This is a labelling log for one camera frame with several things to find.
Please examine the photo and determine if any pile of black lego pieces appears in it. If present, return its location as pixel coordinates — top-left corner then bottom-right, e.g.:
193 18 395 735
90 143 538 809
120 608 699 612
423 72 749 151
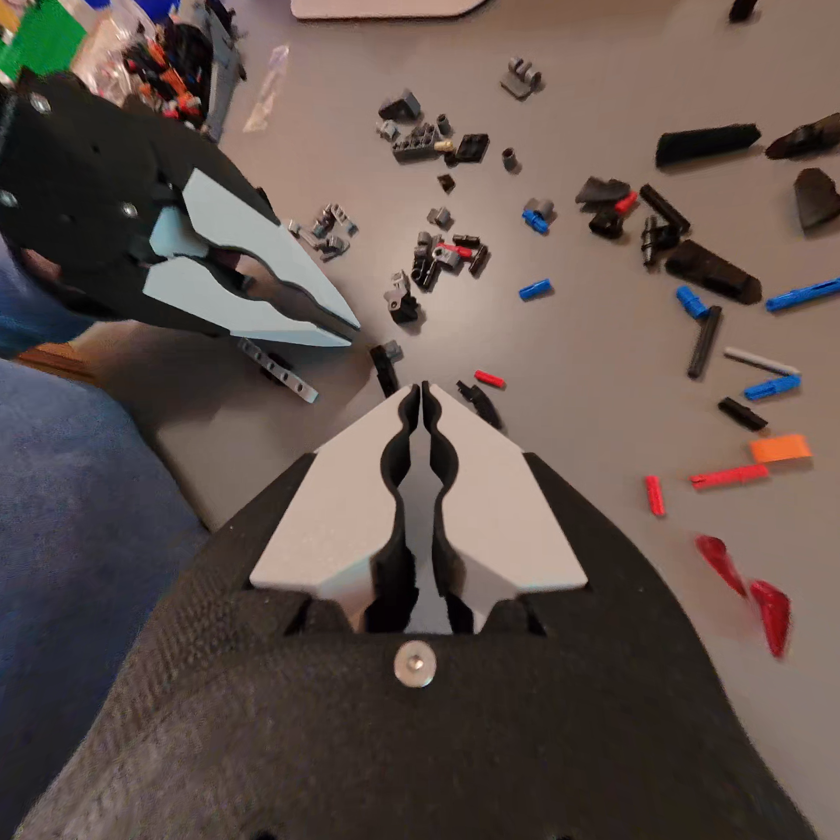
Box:
573 111 840 435

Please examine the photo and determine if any orange lego piece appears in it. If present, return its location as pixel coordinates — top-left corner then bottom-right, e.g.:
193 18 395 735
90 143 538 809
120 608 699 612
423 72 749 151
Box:
749 434 815 467

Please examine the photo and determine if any dark grey curved lego brick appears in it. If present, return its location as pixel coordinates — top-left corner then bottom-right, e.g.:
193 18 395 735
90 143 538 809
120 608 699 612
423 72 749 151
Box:
377 88 425 127

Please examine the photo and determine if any transparent red lego piece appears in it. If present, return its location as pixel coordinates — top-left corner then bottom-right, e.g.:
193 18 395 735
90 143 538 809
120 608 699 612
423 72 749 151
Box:
747 577 794 658
695 531 750 599

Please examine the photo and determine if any grey double lego connector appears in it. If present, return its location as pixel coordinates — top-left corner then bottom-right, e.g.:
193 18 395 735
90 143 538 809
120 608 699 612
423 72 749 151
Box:
498 57 546 102

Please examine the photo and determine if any partly built lego model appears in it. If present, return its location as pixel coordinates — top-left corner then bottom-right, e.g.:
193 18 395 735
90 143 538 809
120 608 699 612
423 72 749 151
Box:
124 0 252 140

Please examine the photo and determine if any black and grey lego joint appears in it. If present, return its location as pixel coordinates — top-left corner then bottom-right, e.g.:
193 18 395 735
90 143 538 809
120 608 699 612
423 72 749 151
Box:
384 269 424 328

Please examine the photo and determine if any cluster of grey lego connectors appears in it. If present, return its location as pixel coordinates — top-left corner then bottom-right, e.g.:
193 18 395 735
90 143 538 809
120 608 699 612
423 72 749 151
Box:
308 203 361 261

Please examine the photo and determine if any blue pin with grey connector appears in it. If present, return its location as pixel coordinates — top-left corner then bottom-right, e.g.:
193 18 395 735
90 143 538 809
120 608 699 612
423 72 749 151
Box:
520 196 557 238

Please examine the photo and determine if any dark grey angled lego beam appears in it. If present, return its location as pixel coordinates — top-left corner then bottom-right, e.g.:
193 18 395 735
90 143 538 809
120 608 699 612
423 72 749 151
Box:
393 121 442 162

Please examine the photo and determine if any person's blue clothing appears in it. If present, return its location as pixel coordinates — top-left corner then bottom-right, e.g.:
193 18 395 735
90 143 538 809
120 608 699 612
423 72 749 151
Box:
0 360 212 840

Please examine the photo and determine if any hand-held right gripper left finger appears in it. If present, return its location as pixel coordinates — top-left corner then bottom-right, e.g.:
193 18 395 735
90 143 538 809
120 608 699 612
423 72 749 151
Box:
247 384 421 631

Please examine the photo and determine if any long light grey lego beam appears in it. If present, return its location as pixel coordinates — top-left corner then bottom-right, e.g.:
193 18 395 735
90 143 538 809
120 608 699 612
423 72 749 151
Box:
235 334 321 405

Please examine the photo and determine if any cluster of dark lego connectors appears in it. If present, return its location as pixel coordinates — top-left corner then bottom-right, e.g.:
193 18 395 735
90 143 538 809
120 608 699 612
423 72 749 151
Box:
409 230 494 294

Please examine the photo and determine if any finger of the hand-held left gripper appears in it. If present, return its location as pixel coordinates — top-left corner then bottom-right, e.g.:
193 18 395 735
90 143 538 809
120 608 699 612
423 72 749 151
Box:
147 167 363 333
140 256 357 350

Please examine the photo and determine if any long red lego axle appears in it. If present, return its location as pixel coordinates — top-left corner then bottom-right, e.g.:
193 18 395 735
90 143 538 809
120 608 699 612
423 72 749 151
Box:
689 464 773 493

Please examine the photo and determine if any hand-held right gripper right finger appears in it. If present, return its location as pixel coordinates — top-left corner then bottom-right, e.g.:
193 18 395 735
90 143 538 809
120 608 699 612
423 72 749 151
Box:
420 384 589 631

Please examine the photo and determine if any small clear plastic bag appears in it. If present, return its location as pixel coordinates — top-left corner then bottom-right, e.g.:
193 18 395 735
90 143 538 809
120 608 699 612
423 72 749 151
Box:
242 45 291 133

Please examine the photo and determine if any short black lego beam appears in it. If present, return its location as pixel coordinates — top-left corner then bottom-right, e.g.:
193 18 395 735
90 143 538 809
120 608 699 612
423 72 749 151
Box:
456 380 504 430

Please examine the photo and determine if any green storage bin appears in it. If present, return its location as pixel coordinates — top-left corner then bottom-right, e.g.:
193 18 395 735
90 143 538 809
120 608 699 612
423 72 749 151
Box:
0 0 94 82

